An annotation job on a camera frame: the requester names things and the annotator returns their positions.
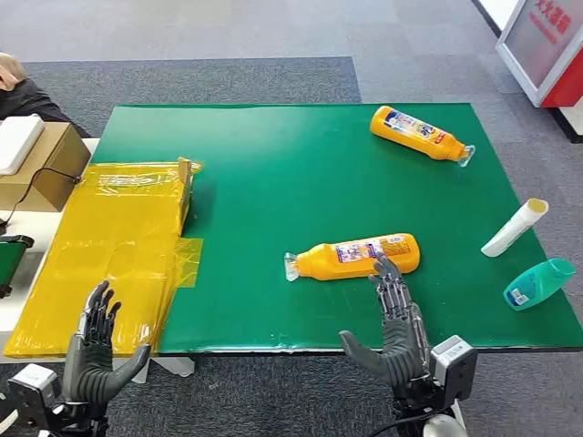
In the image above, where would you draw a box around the teal plastic bottle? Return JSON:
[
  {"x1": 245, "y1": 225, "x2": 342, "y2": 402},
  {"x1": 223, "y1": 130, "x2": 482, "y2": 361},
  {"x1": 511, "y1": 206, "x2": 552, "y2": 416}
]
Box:
[{"x1": 502, "y1": 257, "x2": 577, "y2": 312}]

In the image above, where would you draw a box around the person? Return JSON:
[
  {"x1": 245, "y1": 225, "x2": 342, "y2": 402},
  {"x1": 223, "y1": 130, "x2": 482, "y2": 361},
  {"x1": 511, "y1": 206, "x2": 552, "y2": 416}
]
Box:
[{"x1": 0, "y1": 51, "x2": 93, "y2": 140}]

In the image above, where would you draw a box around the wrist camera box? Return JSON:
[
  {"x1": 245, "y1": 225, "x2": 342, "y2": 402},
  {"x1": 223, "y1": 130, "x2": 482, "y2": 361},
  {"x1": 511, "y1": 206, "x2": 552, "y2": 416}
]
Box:
[
  {"x1": 6, "y1": 363, "x2": 63, "y2": 426},
  {"x1": 429, "y1": 335, "x2": 479, "y2": 412}
]

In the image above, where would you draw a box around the white flat device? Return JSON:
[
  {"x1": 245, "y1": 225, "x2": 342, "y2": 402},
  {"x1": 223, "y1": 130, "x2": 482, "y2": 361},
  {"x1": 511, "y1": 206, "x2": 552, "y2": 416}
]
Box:
[{"x1": 0, "y1": 114, "x2": 46, "y2": 177}]

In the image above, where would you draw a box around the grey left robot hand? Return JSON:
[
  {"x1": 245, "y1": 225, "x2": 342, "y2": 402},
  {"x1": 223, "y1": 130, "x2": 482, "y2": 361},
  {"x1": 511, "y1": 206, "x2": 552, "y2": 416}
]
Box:
[{"x1": 61, "y1": 279, "x2": 152, "y2": 405}]

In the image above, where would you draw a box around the white tube bottle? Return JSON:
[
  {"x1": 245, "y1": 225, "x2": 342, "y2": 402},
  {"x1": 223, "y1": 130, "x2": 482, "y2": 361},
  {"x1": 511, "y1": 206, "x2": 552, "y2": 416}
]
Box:
[{"x1": 480, "y1": 198, "x2": 550, "y2": 259}]

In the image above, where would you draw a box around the yellow film wrapped cardboard box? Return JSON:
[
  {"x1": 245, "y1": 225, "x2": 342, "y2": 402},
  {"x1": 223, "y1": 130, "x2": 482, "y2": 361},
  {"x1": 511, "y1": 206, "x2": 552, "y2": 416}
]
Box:
[{"x1": 4, "y1": 157, "x2": 204, "y2": 360}]

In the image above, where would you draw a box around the white table leg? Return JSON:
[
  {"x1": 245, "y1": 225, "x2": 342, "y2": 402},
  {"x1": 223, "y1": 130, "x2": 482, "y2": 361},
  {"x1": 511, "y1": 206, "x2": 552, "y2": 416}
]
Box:
[{"x1": 113, "y1": 357, "x2": 196, "y2": 385}]

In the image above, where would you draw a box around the brown cardboard box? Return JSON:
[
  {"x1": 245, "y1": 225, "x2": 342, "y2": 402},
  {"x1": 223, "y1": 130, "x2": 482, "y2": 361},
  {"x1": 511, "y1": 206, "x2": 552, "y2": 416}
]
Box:
[{"x1": 0, "y1": 121, "x2": 91, "y2": 213}]

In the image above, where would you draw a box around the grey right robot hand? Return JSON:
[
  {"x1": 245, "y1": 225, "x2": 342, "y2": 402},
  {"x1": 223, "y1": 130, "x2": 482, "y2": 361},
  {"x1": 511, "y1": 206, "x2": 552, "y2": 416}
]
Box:
[{"x1": 339, "y1": 253, "x2": 432, "y2": 400}]

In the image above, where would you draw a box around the green bin with black rim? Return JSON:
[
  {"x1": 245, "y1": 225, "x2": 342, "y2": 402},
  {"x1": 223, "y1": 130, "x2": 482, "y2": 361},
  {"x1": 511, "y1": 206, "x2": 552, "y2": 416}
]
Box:
[{"x1": 0, "y1": 234, "x2": 35, "y2": 300}]

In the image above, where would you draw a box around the red and white sign stand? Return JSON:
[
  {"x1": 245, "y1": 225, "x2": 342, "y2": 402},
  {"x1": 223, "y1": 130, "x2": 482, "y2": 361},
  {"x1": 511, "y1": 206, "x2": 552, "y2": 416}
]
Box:
[{"x1": 495, "y1": 0, "x2": 583, "y2": 110}]

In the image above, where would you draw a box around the green table mat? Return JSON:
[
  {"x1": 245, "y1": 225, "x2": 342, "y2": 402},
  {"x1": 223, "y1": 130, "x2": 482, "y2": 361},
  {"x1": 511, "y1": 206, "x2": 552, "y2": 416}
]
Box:
[{"x1": 90, "y1": 103, "x2": 583, "y2": 355}]

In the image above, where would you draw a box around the thin black cable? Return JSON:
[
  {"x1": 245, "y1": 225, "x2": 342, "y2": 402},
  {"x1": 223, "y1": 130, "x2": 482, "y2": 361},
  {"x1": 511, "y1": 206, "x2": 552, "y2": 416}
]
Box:
[{"x1": 0, "y1": 167, "x2": 82, "y2": 238}]

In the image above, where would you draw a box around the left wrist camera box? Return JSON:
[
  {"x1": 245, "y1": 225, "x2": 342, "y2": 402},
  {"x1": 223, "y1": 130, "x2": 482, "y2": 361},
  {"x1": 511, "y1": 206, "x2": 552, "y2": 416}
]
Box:
[{"x1": 6, "y1": 363, "x2": 63, "y2": 426}]

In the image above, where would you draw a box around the orange bottle with clear cap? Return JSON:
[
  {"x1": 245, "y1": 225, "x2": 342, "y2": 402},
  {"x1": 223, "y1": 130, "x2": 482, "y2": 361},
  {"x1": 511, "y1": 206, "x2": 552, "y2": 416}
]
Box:
[
  {"x1": 369, "y1": 105, "x2": 477, "y2": 168},
  {"x1": 284, "y1": 233, "x2": 421, "y2": 283}
]

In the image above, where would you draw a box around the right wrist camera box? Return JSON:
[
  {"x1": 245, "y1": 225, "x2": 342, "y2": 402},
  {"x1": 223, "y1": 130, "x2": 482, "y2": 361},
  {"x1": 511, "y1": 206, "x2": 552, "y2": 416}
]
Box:
[{"x1": 429, "y1": 335, "x2": 479, "y2": 412}]

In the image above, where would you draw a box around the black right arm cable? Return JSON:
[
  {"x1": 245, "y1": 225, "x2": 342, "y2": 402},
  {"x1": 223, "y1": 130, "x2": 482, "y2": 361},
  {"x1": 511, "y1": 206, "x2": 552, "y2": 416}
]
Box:
[{"x1": 368, "y1": 412, "x2": 427, "y2": 437}]

